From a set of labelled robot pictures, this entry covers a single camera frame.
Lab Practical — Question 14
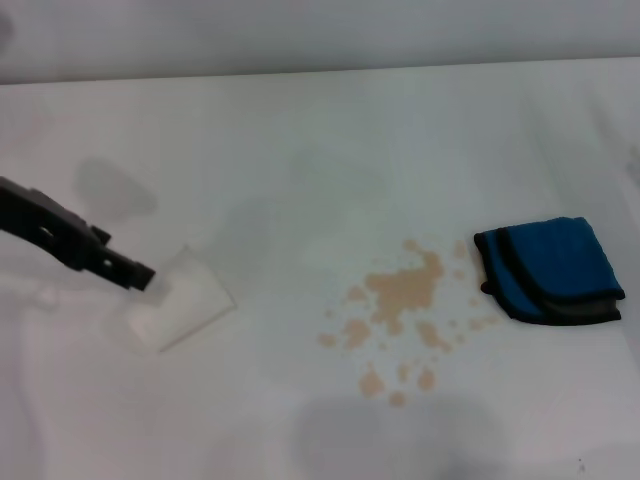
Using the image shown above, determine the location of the white paper cup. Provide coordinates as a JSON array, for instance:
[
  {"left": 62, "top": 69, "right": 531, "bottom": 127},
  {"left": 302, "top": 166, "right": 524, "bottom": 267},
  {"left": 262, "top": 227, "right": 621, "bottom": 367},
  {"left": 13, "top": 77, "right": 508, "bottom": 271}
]
[{"left": 127, "top": 243, "right": 237, "bottom": 354}]

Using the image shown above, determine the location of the blue rag with black trim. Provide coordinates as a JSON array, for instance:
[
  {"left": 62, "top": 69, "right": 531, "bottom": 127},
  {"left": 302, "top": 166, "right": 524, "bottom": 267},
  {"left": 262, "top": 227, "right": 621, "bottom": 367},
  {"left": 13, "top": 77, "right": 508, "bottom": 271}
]
[{"left": 473, "top": 216, "right": 627, "bottom": 326}]

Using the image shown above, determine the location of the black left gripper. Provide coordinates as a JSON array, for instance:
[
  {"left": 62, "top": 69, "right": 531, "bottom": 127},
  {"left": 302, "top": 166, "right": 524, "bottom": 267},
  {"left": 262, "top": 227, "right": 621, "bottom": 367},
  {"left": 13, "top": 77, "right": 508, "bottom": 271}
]
[{"left": 0, "top": 175, "right": 156, "bottom": 291}]

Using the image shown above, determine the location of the brown water stain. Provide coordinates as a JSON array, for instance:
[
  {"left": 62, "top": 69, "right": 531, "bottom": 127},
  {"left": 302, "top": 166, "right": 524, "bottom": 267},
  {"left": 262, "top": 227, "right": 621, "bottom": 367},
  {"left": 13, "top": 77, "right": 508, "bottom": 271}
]
[{"left": 318, "top": 238, "right": 501, "bottom": 409}]

